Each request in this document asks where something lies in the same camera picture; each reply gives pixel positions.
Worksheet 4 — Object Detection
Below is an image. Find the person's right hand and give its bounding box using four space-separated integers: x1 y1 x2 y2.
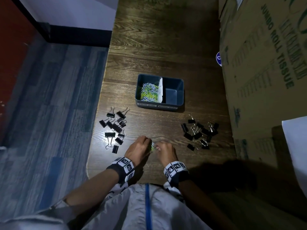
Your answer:
154 141 178 168

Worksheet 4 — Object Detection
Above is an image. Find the person's left hand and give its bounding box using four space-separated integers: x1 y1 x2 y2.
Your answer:
124 136 153 166

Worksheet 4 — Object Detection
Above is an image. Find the person's right forearm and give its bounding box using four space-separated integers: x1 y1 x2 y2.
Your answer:
179 180 238 230

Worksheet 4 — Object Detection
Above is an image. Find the person's left forearm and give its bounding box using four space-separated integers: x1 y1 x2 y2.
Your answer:
63 168 120 209

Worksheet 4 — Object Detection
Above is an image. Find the right wristband with marker tags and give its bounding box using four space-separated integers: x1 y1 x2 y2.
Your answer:
163 161 190 188

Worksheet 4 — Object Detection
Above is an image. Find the wristband with marker tags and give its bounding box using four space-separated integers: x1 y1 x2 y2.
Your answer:
106 157 135 185
163 161 190 188

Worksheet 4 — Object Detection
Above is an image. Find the left wristband with marker tags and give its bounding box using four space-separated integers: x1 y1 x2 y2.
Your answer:
106 157 135 185

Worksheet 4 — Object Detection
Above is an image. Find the group of large binder clips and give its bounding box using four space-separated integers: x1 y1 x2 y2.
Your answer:
99 107 130 154

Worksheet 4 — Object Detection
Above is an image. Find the group of small binder clips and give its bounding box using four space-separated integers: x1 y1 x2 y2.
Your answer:
181 114 220 151

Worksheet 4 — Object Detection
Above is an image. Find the blue-grey plastic organizer box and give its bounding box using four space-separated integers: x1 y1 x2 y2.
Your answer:
135 74 185 110

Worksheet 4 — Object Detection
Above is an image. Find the pile of coloured paper clips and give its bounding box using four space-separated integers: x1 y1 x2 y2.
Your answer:
140 82 159 102

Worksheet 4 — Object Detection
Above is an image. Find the white divider card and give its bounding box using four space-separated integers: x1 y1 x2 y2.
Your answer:
157 77 166 103

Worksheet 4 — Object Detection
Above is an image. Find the white jacket with blue zipper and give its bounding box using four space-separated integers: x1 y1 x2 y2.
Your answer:
0 183 212 230

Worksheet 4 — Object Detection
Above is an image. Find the large printed cardboard box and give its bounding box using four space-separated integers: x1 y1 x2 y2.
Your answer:
217 0 307 171

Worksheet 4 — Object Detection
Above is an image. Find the white paper sheet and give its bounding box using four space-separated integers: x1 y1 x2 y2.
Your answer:
282 116 307 197

